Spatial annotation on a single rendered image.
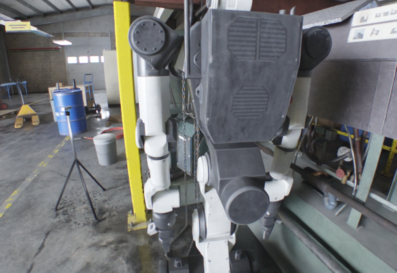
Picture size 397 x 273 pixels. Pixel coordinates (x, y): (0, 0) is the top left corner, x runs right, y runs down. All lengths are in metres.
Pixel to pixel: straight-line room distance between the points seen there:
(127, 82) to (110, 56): 6.08
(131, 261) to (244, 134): 1.34
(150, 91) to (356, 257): 1.04
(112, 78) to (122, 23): 6.08
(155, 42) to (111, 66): 7.00
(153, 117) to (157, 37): 0.21
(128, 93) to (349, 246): 1.47
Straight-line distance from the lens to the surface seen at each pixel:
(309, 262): 1.36
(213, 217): 0.85
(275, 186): 0.84
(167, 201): 0.74
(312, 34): 0.61
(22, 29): 8.35
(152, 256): 1.64
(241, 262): 1.34
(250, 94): 0.44
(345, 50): 1.04
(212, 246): 0.99
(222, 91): 0.42
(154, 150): 0.60
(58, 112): 4.70
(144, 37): 0.49
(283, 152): 0.72
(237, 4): 0.62
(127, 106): 1.44
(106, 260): 1.70
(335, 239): 1.15
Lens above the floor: 1.25
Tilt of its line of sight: 16 degrees down
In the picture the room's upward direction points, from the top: straight up
